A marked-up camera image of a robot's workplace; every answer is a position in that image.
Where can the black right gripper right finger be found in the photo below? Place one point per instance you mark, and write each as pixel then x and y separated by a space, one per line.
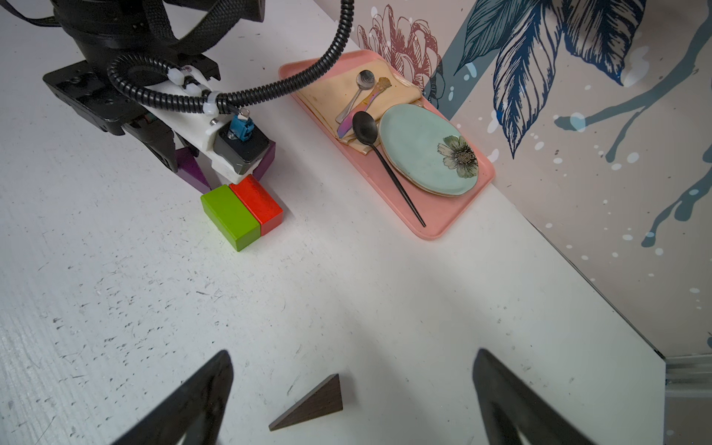
pixel 512 412

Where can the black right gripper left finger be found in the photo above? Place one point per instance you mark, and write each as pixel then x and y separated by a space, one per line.
pixel 193 414

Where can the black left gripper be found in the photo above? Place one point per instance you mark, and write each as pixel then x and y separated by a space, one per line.
pixel 122 94

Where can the purple wedge block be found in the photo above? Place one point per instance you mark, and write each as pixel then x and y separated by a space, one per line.
pixel 265 162
pixel 189 170

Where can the green rectangular block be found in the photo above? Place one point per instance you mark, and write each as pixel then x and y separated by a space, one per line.
pixel 233 219

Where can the red rectangular block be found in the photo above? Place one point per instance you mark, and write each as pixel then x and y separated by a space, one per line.
pixel 259 203

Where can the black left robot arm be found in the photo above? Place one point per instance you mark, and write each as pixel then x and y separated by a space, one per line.
pixel 105 30

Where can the dark brown wedge upper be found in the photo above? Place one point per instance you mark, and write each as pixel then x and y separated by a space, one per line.
pixel 324 399

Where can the beige cloth napkin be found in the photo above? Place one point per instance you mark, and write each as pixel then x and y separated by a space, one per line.
pixel 326 98

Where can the pink serving tray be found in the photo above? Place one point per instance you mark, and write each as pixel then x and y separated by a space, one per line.
pixel 439 212

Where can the black spoon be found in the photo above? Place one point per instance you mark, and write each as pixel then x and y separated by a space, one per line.
pixel 366 131

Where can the silver spoon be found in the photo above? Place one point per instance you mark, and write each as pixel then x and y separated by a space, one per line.
pixel 365 81

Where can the iridescent gold purple knife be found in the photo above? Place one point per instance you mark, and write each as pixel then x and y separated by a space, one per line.
pixel 345 127

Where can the mint green flower plate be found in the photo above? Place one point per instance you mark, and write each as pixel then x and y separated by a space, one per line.
pixel 428 151

